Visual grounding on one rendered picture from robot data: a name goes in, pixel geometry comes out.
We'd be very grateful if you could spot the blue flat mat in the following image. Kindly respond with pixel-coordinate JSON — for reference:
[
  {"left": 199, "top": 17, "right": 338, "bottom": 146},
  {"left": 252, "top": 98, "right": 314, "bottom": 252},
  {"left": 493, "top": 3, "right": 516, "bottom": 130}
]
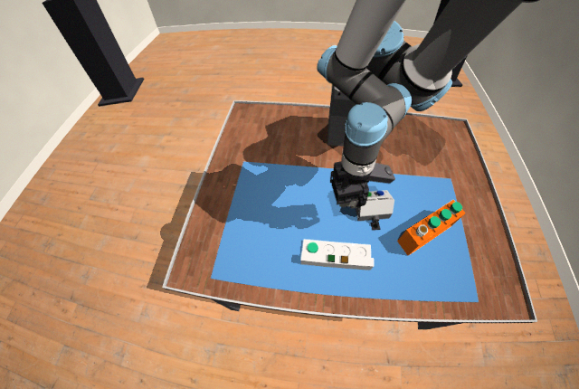
[{"left": 211, "top": 162, "right": 479, "bottom": 302}]

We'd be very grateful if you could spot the orange test tube rack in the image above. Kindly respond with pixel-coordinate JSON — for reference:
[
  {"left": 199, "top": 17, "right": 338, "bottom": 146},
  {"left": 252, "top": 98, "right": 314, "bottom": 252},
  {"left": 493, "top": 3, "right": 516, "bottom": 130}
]
[{"left": 398, "top": 200, "right": 465, "bottom": 255}]

